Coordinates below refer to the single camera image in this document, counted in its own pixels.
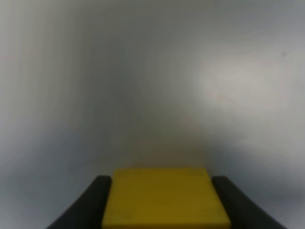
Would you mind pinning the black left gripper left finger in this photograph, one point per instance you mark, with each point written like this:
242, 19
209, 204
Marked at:
88, 210

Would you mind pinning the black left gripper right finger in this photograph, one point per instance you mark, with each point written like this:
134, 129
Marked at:
242, 211

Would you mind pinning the yellow wooden cube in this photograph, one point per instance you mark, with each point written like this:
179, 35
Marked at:
163, 198

